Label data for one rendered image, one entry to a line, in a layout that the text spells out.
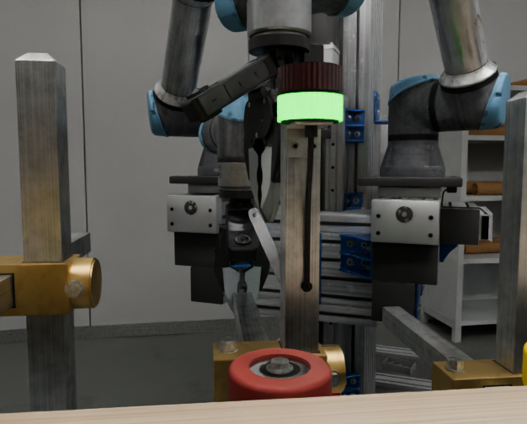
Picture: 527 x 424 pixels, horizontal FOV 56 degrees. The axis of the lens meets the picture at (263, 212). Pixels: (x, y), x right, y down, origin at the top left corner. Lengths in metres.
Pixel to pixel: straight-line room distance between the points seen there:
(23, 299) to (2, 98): 2.83
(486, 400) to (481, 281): 3.45
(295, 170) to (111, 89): 2.74
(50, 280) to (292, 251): 0.23
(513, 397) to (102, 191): 2.91
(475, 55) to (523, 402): 0.82
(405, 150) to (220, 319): 2.31
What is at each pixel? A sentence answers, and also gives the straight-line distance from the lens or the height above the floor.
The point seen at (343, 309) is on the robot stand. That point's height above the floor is 0.72.
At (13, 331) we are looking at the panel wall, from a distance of 3.42.
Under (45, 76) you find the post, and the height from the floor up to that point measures 1.14.
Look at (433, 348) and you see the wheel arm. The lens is 0.70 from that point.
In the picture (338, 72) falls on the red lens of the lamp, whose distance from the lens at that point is 0.45.
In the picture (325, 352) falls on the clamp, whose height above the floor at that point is 0.87.
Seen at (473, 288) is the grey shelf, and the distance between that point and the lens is 3.81.
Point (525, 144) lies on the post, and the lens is 0.58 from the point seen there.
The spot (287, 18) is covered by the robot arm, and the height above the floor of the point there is 1.22.
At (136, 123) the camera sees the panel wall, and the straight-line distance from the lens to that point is 3.15.
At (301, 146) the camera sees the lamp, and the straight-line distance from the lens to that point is 0.49.
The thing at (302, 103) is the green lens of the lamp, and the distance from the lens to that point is 0.43.
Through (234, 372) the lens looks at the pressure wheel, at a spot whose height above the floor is 0.91.
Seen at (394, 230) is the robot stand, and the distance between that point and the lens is 1.05.
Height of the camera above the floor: 1.06
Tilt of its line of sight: 5 degrees down
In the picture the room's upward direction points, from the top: straight up
